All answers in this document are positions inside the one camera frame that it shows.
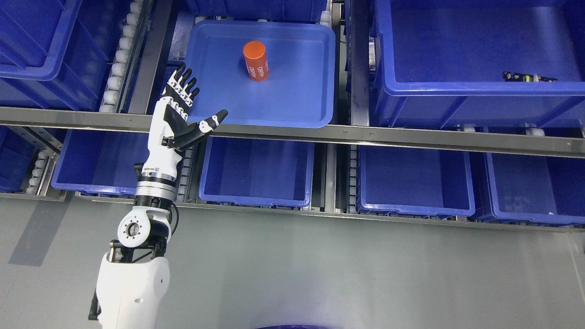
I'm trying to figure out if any blue bin lower right centre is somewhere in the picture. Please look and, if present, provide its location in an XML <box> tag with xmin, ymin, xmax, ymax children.
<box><xmin>356</xmin><ymin>146</ymin><xmax>476</xmax><ymax>218</ymax></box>

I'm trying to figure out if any blue bin lower left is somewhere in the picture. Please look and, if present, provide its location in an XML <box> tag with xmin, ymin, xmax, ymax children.
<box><xmin>51</xmin><ymin>129</ymin><xmax>149</xmax><ymax>196</ymax></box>

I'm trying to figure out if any blue bin upper left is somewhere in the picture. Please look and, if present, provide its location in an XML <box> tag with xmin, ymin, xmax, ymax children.
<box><xmin>0</xmin><ymin>0</ymin><xmax>130</xmax><ymax>111</ymax></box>

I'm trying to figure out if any white roller track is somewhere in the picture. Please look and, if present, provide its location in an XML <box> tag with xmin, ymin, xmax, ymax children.
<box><xmin>98</xmin><ymin>0</ymin><xmax>149</xmax><ymax>114</ymax></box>

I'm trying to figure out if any blue bin top centre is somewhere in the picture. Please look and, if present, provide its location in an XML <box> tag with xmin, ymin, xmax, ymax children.
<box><xmin>186</xmin><ymin>0</ymin><xmax>328</xmax><ymax>22</ymax></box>

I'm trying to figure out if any large blue bin upper right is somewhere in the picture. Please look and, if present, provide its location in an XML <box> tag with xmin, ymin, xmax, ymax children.
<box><xmin>369</xmin><ymin>0</ymin><xmax>584</xmax><ymax>129</ymax></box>

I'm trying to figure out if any metal shelf frame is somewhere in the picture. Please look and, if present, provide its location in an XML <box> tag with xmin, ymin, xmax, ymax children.
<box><xmin>1</xmin><ymin>2</ymin><xmax>584</xmax><ymax>227</ymax></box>

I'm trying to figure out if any black component in bin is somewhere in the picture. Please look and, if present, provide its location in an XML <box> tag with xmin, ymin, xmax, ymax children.
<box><xmin>503</xmin><ymin>71</ymin><xmax>558</xmax><ymax>83</ymax></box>

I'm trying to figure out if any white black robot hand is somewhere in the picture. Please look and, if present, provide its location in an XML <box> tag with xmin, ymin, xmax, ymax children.
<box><xmin>138</xmin><ymin>63</ymin><xmax>228</xmax><ymax>181</ymax></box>

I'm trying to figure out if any orange cylindrical capacitor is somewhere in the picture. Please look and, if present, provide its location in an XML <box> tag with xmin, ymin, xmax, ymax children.
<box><xmin>243</xmin><ymin>40</ymin><xmax>269</xmax><ymax>82</ymax></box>

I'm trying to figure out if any shallow blue tray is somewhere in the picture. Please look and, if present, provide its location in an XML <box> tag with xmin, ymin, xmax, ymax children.
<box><xmin>185</xmin><ymin>20</ymin><xmax>336</xmax><ymax>128</ymax></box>

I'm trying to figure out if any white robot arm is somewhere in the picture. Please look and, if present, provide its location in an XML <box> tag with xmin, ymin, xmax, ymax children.
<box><xmin>88</xmin><ymin>168</ymin><xmax>177</xmax><ymax>329</ymax></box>

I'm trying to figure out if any blue bin lower far right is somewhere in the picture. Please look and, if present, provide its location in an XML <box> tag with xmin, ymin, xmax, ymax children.
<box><xmin>470</xmin><ymin>153</ymin><xmax>585</xmax><ymax>226</ymax></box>

